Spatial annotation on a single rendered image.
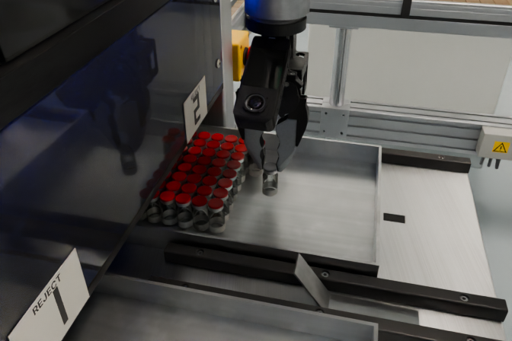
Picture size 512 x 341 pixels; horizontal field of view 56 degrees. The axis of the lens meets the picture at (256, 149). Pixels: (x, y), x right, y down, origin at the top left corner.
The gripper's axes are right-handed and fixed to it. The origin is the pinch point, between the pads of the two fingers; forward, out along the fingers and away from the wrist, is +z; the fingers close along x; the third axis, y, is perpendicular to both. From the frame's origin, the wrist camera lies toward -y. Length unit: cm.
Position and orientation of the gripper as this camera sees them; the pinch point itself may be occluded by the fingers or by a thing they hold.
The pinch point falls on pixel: (270, 164)
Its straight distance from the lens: 65.1
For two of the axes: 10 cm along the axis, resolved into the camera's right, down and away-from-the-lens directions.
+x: -9.7, -1.3, 1.9
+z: 0.0, 8.3, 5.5
